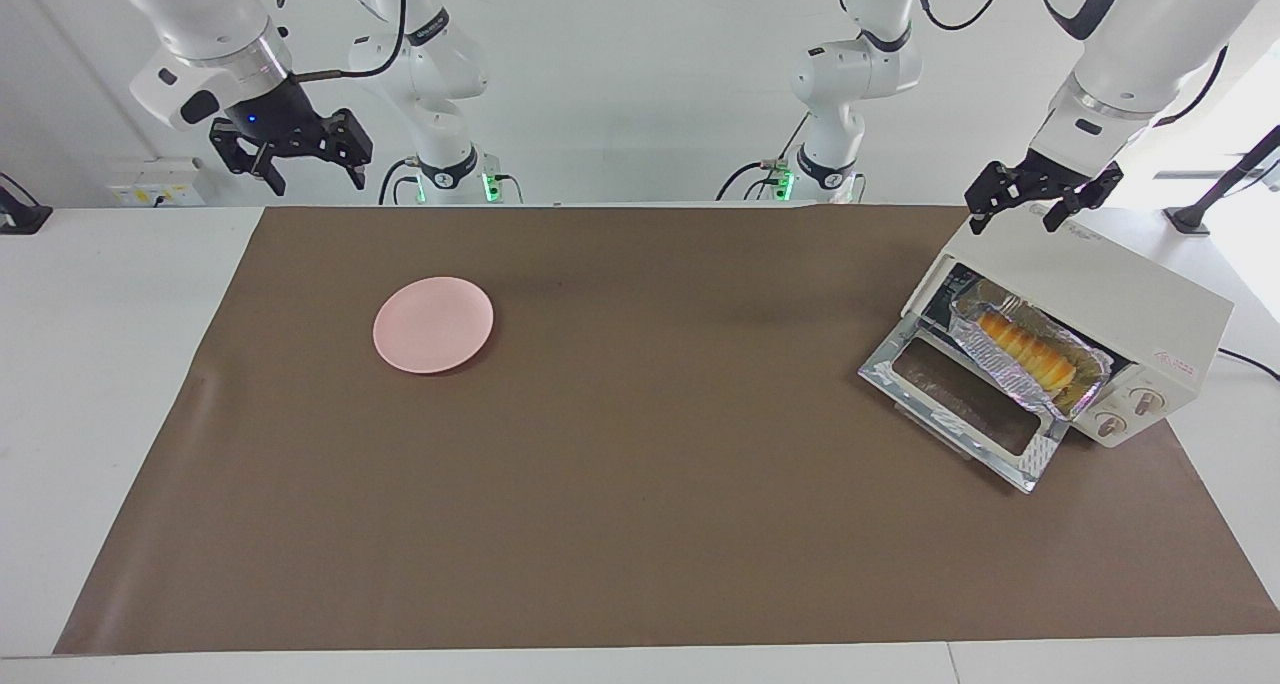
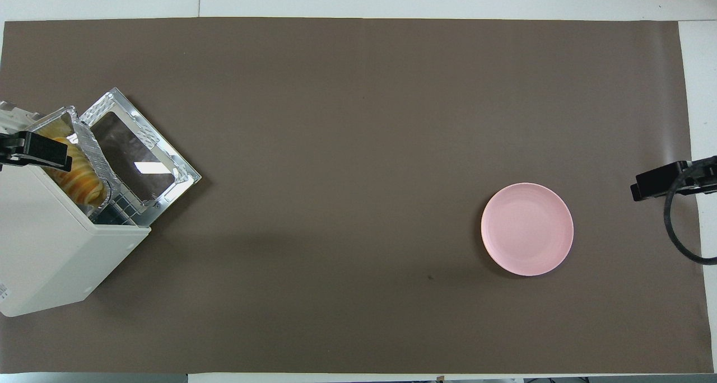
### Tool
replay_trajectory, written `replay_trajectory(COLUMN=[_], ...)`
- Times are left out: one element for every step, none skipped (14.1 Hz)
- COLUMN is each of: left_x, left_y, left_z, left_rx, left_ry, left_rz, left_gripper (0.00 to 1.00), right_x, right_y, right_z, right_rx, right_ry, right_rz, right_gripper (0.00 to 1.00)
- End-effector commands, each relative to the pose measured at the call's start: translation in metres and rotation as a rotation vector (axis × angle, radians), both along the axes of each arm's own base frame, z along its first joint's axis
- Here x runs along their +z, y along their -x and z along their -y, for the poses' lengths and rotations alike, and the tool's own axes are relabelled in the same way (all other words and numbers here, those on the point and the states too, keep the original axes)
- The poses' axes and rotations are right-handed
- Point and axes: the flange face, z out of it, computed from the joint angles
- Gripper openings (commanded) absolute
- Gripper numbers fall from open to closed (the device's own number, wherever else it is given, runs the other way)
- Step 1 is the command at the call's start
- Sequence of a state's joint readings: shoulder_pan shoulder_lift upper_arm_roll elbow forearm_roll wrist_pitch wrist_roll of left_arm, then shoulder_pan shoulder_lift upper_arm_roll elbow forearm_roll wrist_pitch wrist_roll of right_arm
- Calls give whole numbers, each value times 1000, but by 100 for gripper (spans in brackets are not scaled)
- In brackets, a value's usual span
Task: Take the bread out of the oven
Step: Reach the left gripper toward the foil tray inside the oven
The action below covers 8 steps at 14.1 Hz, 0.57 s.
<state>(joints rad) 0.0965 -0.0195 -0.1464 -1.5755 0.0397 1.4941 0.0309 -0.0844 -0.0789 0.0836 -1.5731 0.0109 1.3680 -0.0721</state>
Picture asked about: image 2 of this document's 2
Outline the white toaster oven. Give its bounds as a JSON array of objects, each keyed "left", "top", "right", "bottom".
[{"left": 0, "top": 100, "right": 152, "bottom": 317}]

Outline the pink round plate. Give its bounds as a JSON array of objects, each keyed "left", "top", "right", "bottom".
[{"left": 481, "top": 183, "right": 574, "bottom": 277}]

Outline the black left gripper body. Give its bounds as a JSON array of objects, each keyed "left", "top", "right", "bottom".
[{"left": 0, "top": 132, "right": 27, "bottom": 171}]

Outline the brown table mat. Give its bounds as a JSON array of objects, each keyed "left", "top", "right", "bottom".
[{"left": 0, "top": 17, "right": 715, "bottom": 374}]

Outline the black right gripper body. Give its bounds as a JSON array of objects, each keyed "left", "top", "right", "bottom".
[{"left": 679, "top": 155, "right": 717, "bottom": 197}]

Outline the yellow sliced bread loaf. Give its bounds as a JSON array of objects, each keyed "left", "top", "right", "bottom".
[{"left": 36, "top": 120, "right": 106, "bottom": 207}]

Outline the metal oven wire rack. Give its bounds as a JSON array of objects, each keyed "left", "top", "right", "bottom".
[{"left": 90, "top": 190, "right": 142, "bottom": 228}]

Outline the silver glass oven door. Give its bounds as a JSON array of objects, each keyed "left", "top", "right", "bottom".
[{"left": 78, "top": 87, "right": 202, "bottom": 228}]

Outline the aluminium foil tray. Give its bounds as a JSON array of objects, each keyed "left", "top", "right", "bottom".
[{"left": 25, "top": 106, "right": 117, "bottom": 211}]

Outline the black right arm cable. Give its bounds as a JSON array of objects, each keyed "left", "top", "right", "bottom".
[{"left": 664, "top": 167, "right": 717, "bottom": 266}]

